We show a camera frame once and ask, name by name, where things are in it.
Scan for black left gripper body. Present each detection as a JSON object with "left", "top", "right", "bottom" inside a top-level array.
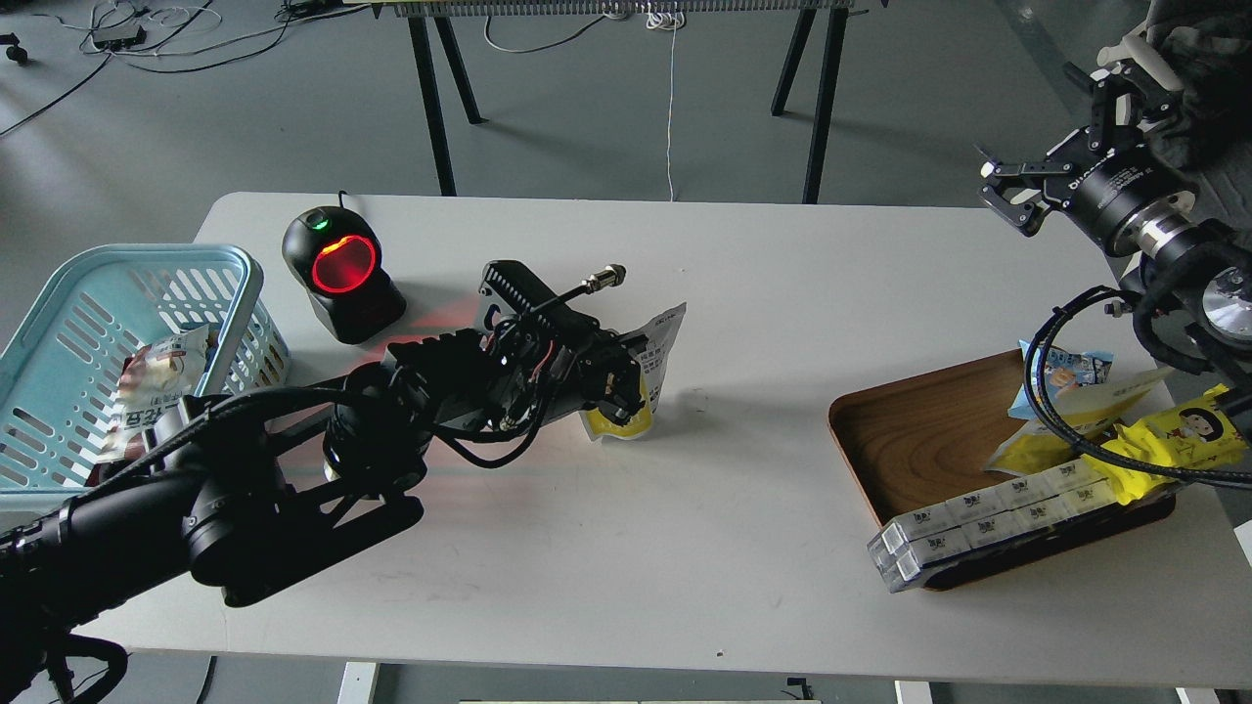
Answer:
[{"left": 459, "top": 261, "right": 639, "bottom": 431}]

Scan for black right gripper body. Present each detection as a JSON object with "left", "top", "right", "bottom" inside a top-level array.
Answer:
[{"left": 1052, "top": 137, "right": 1194, "bottom": 257}]

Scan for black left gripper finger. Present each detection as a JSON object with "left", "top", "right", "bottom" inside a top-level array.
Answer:
[{"left": 585, "top": 365, "right": 645, "bottom": 427}]

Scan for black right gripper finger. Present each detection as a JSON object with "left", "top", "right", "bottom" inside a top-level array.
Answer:
[
  {"left": 978, "top": 147, "right": 1069, "bottom": 238},
  {"left": 1063, "top": 60, "right": 1184, "bottom": 154}
]

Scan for yellow chickpea snack pouch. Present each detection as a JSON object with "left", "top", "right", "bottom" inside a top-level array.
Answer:
[{"left": 578, "top": 302, "right": 689, "bottom": 441}]

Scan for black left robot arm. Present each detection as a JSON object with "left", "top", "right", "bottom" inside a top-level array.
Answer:
[{"left": 1, "top": 261, "right": 649, "bottom": 703}]

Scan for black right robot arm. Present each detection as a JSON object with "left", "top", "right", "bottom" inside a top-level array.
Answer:
[{"left": 980, "top": 58, "right": 1249, "bottom": 490}]

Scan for blue snack bag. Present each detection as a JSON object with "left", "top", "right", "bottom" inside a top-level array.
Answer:
[{"left": 1007, "top": 339, "right": 1116, "bottom": 420}]

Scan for bright yellow snack bag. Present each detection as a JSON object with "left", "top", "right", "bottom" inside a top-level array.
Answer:
[{"left": 1082, "top": 383, "right": 1248, "bottom": 506}]

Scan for yellow flat snack pouch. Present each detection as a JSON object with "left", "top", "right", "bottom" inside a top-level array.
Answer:
[{"left": 984, "top": 368, "right": 1174, "bottom": 479}]

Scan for clear boxed snack pack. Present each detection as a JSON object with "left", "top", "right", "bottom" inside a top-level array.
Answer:
[
  {"left": 866, "top": 460, "right": 1118, "bottom": 579},
  {"left": 866, "top": 481, "right": 1119, "bottom": 593}
]

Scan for white red snack bag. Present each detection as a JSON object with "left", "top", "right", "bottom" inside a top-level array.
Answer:
[{"left": 88, "top": 324, "right": 220, "bottom": 487}]

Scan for light blue plastic basket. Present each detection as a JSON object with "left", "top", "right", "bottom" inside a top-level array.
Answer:
[{"left": 1, "top": 244, "right": 290, "bottom": 519}]

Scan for black barcode scanner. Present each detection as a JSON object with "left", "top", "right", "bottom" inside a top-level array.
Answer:
[{"left": 282, "top": 189, "right": 407, "bottom": 344}]

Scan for wooden tray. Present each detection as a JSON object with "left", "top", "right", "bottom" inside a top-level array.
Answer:
[{"left": 828, "top": 351, "right": 1177, "bottom": 547}]

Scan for black trestle table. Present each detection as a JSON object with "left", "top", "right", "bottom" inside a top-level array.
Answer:
[{"left": 372, "top": 0, "right": 866, "bottom": 204}]

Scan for white hanging cable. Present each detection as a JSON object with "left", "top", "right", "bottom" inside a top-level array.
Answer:
[{"left": 646, "top": 0, "right": 686, "bottom": 202}]

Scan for black floor cables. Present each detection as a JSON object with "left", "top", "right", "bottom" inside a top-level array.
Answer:
[{"left": 0, "top": 0, "right": 373, "bottom": 138}]

